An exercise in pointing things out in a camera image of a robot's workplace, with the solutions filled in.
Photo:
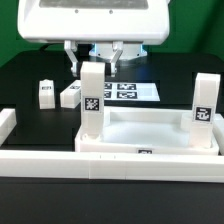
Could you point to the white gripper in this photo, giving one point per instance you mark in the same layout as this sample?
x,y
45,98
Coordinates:
x,y
92,21

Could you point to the white desk top tray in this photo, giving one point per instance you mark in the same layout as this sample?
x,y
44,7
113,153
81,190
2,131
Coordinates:
x,y
144,130

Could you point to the fiducial marker sheet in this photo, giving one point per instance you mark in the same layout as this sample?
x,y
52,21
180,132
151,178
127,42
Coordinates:
x,y
120,91

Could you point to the white left fence block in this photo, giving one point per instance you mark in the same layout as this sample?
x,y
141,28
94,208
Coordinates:
x,y
7,123

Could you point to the white fence block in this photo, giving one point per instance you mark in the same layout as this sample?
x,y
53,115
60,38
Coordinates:
x,y
7,123
219,132

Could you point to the white front fence bar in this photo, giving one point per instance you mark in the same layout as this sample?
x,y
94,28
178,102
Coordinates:
x,y
51,164

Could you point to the white right fence block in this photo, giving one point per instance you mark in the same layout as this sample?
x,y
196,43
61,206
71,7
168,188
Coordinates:
x,y
219,132

